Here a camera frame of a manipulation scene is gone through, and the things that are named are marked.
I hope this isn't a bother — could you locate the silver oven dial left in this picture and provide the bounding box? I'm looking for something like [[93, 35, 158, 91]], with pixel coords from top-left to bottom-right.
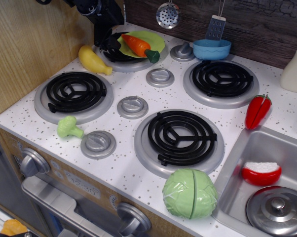
[[20, 148, 51, 177]]

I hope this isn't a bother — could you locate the front left black burner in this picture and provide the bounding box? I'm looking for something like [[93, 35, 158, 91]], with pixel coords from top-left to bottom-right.
[[46, 72, 107, 113]]

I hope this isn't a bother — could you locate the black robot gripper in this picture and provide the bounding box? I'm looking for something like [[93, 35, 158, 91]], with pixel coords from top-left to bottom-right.
[[65, 0, 124, 47]]

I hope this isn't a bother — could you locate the lime green plate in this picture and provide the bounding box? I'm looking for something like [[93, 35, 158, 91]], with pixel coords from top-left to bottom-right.
[[117, 31, 165, 58]]

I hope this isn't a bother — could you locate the hanging metal spatula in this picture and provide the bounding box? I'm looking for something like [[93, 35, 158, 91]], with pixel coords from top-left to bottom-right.
[[205, 0, 226, 41]]

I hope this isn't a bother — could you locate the silver oven door handle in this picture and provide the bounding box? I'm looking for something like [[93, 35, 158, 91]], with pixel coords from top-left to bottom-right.
[[21, 176, 118, 237]]

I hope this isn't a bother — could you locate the silver stove knob upper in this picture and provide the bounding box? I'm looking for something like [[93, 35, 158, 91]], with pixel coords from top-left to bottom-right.
[[146, 69, 175, 88]]

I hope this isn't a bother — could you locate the silver oven dial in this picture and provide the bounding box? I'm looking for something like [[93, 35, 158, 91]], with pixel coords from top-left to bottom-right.
[[116, 202, 151, 237], [20, 148, 51, 177]]

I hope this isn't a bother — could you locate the green toy cabbage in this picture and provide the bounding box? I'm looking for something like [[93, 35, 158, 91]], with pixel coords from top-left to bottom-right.
[[162, 168, 218, 219]]

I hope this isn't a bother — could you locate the hanging metal strainer ladle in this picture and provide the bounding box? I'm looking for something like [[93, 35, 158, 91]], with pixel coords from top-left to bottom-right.
[[156, 0, 181, 29]]

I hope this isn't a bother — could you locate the silver oven dial right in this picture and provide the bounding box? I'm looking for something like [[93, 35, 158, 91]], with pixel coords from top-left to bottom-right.
[[116, 202, 151, 237]]

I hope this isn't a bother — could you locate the silver stove knob back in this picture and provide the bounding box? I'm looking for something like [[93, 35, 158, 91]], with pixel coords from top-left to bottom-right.
[[170, 42, 195, 62]]

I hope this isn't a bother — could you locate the blue toy pot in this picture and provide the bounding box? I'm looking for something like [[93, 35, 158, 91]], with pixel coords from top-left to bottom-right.
[[193, 39, 232, 60]]

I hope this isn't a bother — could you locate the silver stove knob middle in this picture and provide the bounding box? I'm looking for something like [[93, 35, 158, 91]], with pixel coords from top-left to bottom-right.
[[117, 96, 149, 119]]

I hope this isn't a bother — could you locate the yellow object on floor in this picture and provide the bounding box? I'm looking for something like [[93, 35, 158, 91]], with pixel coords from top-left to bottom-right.
[[0, 219, 28, 236]]

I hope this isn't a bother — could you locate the metal sink basin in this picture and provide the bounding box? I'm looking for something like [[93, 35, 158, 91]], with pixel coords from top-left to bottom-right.
[[213, 126, 297, 237]]

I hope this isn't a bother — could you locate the steel pot lid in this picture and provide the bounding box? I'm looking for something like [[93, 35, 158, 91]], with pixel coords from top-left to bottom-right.
[[245, 186, 297, 237]]

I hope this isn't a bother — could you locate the back left black burner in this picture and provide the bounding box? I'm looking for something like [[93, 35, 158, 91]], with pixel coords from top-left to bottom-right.
[[100, 32, 136, 62]]

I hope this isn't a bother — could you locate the silver stove knob front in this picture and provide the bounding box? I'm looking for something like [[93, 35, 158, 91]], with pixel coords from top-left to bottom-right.
[[80, 131, 116, 159]]

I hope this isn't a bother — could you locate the silver stove knob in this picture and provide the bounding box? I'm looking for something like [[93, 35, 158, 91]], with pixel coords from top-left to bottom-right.
[[170, 42, 195, 62], [80, 131, 116, 159], [117, 96, 149, 119], [146, 69, 175, 88]]

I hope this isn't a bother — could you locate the red toy cheese wedge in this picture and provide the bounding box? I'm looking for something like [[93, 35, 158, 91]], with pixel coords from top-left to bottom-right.
[[241, 162, 282, 186]]

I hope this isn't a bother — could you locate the front right black burner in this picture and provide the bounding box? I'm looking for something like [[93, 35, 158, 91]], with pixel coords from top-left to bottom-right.
[[148, 110, 218, 166]]

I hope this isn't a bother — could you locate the oven clock display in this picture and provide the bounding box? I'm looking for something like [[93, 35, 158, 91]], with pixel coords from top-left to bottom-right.
[[64, 170, 101, 199]]

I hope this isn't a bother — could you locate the back right black burner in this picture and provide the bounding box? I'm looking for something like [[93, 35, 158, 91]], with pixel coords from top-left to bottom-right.
[[192, 61, 254, 98]]

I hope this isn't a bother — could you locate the yellow toy squash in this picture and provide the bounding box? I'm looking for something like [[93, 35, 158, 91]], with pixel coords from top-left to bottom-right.
[[78, 45, 113, 75]]

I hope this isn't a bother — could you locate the cream white container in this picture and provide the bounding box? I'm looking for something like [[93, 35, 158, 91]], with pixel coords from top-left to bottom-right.
[[280, 51, 297, 93]]

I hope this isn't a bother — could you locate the orange toy carrot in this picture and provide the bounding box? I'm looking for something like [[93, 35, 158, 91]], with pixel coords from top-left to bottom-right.
[[121, 34, 160, 63]]

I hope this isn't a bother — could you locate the red toy pepper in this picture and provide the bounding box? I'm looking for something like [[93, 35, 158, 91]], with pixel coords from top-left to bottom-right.
[[245, 94, 272, 130]]

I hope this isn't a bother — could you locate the green toy broccoli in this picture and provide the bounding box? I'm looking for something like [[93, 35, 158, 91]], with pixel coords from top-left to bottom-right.
[[57, 116, 84, 138]]

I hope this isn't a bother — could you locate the black burner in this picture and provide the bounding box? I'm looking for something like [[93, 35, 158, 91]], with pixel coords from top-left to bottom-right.
[[100, 32, 136, 62], [46, 72, 107, 113], [148, 110, 218, 166], [192, 61, 254, 98]]

